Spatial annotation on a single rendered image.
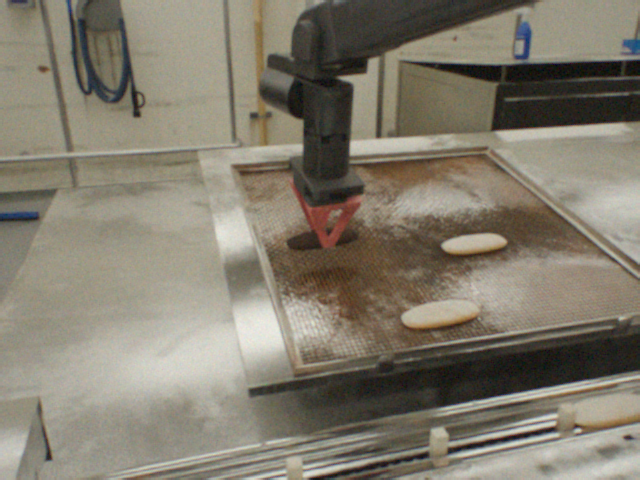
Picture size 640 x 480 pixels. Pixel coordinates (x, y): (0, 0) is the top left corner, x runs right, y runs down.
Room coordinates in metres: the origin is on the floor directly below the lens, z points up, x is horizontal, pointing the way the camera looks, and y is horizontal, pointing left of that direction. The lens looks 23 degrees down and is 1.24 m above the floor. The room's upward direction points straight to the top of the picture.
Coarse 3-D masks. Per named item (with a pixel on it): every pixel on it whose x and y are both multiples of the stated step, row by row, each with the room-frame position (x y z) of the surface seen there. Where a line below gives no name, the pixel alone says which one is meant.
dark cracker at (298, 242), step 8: (304, 232) 0.69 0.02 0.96; (312, 232) 0.69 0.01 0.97; (328, 232) 0.69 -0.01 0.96; (344, 232) 0.69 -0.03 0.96; (352, 232) 0.70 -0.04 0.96; (288, 240) 0.67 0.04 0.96; (296, 240) 0.67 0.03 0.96; (304, 240) 0.67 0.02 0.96; (312, 240) 0.67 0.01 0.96; (344, 240) 0.68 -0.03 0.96; (352, 240) 0.68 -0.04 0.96; (296, 248) 0.66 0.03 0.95; (304, 248) 0.66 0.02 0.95; (312, 248) 0.66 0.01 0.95; (320, 248) 0.67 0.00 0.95
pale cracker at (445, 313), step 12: (456, 300) 0.61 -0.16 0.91; (408, 312) 0.58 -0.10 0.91; (420, 312) 0.58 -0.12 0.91; (432, 312) 0.58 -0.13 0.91; (444, 312) 0.58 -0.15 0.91; (456, 312) 0.58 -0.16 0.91; (468, 312) 0.59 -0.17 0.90; (408, 324) 0.56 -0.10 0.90; (420, 324) 0.56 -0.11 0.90; (432, 324) 0.56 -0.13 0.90; (444, 324) 0.57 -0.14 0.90
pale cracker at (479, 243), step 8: (448, 240) 0.74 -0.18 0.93; (456, 240) 0.74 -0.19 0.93; (464, 240) 0.74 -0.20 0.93; (472, 240) 0.74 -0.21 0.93; (480, 240) 0.74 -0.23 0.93; (488, 240) 0.74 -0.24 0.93; (496, 240) 0.75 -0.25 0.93; (504, 240) 0.75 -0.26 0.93; (448, 248) 0.73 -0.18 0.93; (456, 248) 0.72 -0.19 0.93; (464, 248) 0.72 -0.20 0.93; (472, 248) 0.73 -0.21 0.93; (480, 248) 0.73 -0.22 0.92; (488, 248) 0.73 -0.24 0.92; (496, 248) 0.74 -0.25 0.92
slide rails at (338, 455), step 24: (528, 408) 0.48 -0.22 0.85; (552, 408) 0.48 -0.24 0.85; (408, 432) 0.44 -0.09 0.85; (456, 432) 0.44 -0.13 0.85; (480, 432) 0.44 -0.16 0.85; (576, 432) 0.44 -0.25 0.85; (288, 456) 0.41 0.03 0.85; (312, 456) 0.41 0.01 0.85; (336, 456) 0.41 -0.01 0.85; (360, 456) 0.41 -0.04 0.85; (456, 456) 0.41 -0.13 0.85; (480, 456) 0.41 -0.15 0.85
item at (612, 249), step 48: (240, 192) 0.86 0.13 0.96; (288, 192) 0.89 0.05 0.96; (480, 192) 0.91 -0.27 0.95; (576, 240) 0.77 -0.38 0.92; (336, 288) 0.63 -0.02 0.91; (384, 288) 0.64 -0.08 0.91; (432, 288) 0.64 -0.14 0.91; (528, 288) 0.65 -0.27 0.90; (576, 288) 0.65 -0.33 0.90; (624, 288) 0.66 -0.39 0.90; (288, 336) 0.54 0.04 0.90; (480, 336) 0.56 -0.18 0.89; (528, 336) 0.55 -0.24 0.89
